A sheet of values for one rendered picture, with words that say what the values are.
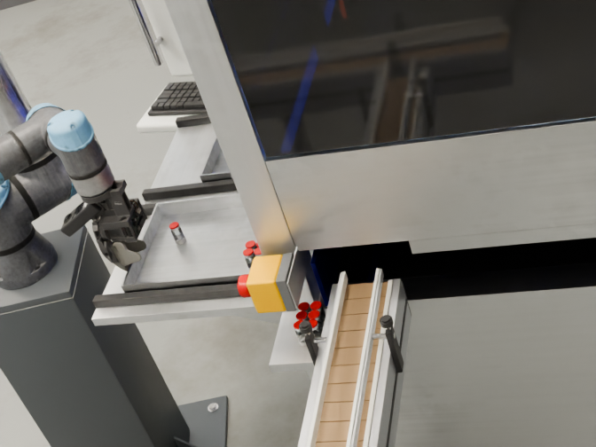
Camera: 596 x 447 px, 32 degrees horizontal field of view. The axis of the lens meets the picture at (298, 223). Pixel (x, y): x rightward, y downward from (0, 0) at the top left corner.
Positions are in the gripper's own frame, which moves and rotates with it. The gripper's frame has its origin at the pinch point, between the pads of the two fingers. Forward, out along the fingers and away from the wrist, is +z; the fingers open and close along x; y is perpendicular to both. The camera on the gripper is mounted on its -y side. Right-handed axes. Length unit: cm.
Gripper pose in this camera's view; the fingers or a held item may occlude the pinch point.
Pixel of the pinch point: (125, 265)
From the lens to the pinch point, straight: 207.7
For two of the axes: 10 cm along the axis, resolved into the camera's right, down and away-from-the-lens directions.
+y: 9.5, -0.9, -3.0
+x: 1.7, -6.4, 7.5
